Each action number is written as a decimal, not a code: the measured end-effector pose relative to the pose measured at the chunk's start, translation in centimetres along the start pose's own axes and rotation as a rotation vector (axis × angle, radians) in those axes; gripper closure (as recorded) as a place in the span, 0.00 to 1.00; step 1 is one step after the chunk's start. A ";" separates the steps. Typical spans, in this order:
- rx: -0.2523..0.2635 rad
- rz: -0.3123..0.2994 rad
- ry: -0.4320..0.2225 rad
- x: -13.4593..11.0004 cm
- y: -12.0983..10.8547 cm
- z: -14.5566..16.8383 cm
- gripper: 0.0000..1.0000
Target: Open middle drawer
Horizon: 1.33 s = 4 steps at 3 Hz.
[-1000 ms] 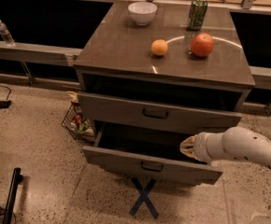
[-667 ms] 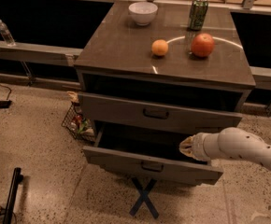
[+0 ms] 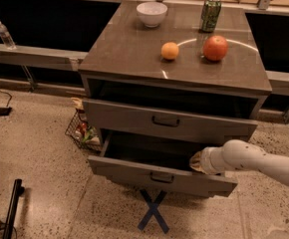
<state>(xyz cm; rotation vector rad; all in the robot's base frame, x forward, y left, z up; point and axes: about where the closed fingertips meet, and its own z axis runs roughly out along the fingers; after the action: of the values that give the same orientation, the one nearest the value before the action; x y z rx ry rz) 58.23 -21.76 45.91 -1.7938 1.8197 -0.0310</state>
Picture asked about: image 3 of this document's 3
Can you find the clear plastic water bottle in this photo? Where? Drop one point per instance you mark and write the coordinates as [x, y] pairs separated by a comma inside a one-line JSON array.
[[6, 37]]

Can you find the black bar stand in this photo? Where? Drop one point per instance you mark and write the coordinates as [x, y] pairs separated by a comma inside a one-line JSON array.
[[17, 191]]

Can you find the grey top drawer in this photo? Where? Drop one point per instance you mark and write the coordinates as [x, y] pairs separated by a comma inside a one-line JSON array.
[[166, 123]]

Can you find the blue tape cross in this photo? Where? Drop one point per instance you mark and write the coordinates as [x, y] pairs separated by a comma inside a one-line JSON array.
[[152, 211]]

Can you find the red apple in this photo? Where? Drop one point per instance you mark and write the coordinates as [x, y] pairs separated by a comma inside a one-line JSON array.
[[215, 48]]

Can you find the grey metal shelf rail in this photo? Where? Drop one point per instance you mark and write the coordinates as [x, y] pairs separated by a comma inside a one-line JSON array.
[[42, 58]]

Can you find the grey drawer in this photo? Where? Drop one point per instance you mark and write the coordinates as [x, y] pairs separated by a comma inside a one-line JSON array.
[[162, 163], [166, 123]]

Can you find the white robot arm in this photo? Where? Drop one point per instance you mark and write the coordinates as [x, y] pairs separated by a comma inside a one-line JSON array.
[[240, 155]]

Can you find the orange fruit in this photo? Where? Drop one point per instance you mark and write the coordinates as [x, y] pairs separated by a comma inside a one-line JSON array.
[[169, 50]]

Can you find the wire basket with items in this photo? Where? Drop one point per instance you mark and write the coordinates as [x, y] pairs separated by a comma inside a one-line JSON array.
[[80, 131]]

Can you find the grey drawer cabinet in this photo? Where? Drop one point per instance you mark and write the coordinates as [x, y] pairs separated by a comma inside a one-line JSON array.
[[125, 65]]

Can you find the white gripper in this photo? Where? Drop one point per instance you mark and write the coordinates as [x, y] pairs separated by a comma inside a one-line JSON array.
[[206, 161]]

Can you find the white bowl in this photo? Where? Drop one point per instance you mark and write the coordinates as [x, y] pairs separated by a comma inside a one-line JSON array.
[[151, 13]]

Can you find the green soda can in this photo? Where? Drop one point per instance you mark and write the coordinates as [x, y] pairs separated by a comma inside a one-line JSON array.
[[209, 15]]

